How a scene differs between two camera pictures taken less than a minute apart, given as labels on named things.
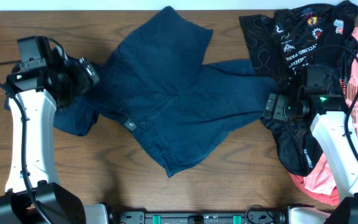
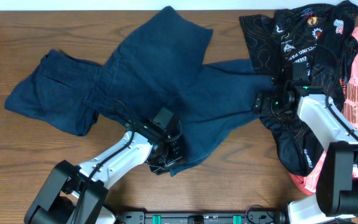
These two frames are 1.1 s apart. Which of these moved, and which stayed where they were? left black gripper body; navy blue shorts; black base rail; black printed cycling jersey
Moved: left black gripper body
Stayed: navy blue shorts; black base rail; black printed cycling jersey
